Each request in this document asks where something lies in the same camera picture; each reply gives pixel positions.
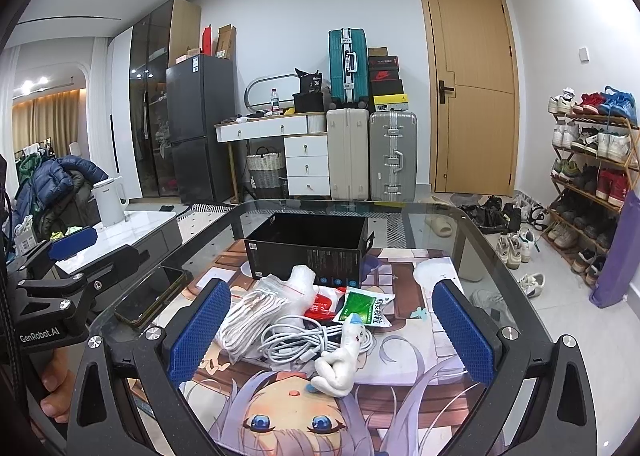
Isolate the bag of white laces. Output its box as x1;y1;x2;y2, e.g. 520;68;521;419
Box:
215;276;293;364

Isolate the grey cable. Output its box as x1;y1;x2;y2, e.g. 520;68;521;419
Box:
257;315;376;367

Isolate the white foam sheet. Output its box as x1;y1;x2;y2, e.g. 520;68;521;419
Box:
282;264;317;316

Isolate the red and white packet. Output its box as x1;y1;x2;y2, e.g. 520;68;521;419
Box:
304;285;346;322

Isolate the green medicine packet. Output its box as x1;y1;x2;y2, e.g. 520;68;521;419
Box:
333;288;395;328

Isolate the person's left hand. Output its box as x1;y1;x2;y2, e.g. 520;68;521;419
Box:
40;348;75;424

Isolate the blue down jacket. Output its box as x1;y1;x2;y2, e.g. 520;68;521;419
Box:
12;155;107;236

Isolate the black smartphone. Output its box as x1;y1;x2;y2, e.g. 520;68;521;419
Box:
114;266;190;327

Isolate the white electric kettle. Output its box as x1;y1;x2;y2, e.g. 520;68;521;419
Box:
92;176;129;228

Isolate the white side cabinet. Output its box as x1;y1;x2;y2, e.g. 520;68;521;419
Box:
55;211;182;275

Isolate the white sneaker on floor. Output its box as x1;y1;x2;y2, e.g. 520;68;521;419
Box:
518;273;544;299

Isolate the purple bag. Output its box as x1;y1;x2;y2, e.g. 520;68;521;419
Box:
589;190;640;309

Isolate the glass coffee table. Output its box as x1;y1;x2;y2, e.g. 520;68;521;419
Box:
74;199;557;456

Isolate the black cardboard box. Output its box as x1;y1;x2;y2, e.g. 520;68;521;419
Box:
244;212;375;288

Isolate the black refrigerator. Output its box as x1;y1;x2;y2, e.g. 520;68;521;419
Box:
166;54;235;205

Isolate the woven laundry basket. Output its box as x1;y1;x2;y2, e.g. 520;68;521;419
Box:
246;146;285;190

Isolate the beige slipper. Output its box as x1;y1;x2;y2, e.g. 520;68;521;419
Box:
425;214;454;238

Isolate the dark glass cabinet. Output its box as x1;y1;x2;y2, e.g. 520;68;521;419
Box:
129;0;201;197

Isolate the plastic water bottle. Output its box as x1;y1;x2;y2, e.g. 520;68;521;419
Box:
270;88;281;115

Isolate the white drawer desk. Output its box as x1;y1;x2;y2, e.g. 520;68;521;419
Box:
215;112;331;198

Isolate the wooden shoe rack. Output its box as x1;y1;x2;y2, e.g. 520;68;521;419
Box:
542;112;639;288

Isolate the black bag on desk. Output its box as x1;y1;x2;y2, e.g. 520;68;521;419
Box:
293;68;324;114

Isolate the beige suitcase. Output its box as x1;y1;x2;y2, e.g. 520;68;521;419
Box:
326;108;369;200

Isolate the silver aluminium suitcase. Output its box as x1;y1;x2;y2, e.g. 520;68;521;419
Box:
369;112;418;202

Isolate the teal suitcase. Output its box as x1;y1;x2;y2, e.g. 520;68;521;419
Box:
329;28;370;108

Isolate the stack of shoe boxes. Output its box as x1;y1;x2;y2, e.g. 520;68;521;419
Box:
368;48;409;112

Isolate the wooden door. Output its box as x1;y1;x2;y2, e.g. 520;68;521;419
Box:
421;0;520;196

